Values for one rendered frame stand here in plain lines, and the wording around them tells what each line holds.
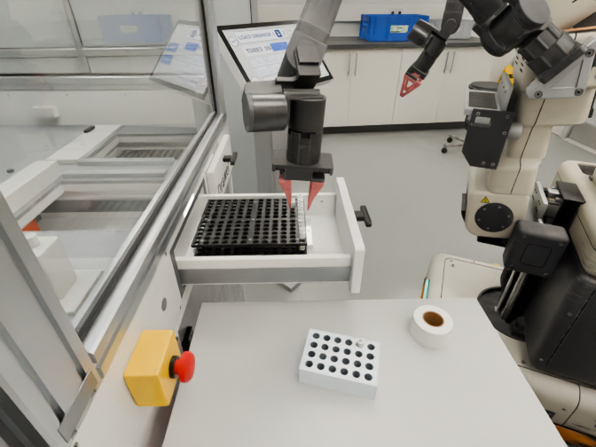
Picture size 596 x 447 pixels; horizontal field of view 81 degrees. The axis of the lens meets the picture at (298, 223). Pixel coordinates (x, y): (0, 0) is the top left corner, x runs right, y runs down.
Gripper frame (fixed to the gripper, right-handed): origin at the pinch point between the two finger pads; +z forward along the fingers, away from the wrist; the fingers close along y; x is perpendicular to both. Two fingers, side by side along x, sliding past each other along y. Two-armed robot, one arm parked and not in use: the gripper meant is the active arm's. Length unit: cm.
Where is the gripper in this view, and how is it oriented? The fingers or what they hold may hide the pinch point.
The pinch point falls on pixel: (299, 204)
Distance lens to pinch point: 64.5
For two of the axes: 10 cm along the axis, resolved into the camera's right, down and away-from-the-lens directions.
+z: -0.7, 8.3, 5.6
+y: -10.0, -0.7, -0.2
